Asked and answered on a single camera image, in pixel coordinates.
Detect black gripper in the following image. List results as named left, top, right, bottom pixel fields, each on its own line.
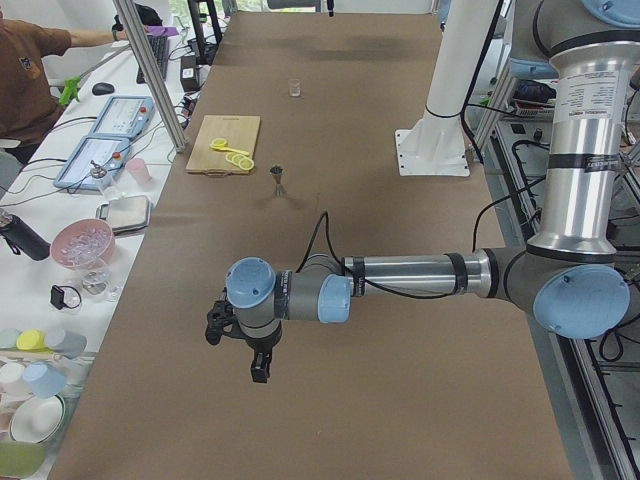
left=247, top=339, right=280, bottom=383

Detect steel jigger measuring cup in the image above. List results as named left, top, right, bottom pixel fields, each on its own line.
left=269, top=165, right=286, bottom=197

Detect clear glass cup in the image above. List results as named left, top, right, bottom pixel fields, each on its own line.
left=288, top=78, right=302, bottom=98

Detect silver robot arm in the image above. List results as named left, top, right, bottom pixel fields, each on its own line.
left=205, top=1, right=639, bottom=383
left=267, top=0, right=322, bottom=12

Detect blue cup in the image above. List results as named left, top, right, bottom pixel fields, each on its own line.
left=22, top=361, right=67, bottom=398

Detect yellow cup on rack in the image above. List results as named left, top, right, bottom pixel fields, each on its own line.
left=16, top=329, right=47, bottom=352

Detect pink plastic cup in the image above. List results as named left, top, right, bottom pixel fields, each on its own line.
left=125, top=157, right=152, bottom=185

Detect wine glass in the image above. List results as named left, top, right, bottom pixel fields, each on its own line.
left=76, top=257, right=122, bottom=302

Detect grey metal tray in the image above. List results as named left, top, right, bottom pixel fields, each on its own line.
left=96, top=195, right=153, bottom=235

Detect pink bowl with ice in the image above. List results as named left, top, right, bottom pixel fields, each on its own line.
left=50, top=218, right=115, bottom=269

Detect yellow plastic spoon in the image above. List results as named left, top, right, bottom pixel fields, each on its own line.
left=223, top=140, right=249, bottom=155

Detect white bowl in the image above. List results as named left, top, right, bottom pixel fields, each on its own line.
left=9, top=396, right=66, bottom=443

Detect bamboo cutting board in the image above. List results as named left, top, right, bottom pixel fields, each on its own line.
left=185, top=115, right=261, bottom=176

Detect green bowl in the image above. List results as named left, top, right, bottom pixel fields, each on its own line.
left=1, top=442, right=46, bottom=478

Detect lower teach pendant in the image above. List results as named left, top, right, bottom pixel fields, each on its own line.
left=53, top=135, right=131, bottom=191

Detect teach pendant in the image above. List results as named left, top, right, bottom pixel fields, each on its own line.
left=53, top=135, right=131, bottom=191
left=90, top=95, right=155, bottom=140

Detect black water bottle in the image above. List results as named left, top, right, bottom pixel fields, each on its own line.
left=1, top=209, right=50, bottom=261

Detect upper teach pendant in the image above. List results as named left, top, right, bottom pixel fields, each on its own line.
left=90, top=95, right=155, bottom=140

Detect black computer mouse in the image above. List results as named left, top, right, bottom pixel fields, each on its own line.
left=92, top=82, right=115, bottom=96

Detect black keyboard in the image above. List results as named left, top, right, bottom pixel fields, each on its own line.
left=147, top=35, right=169, bottom=80

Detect person in brown shirt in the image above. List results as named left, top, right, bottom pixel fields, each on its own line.
left=1, top=18, right=127, bottom=165

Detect aluminium frame post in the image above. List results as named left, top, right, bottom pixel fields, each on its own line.
left=113, top=0, right=187, bottom=153

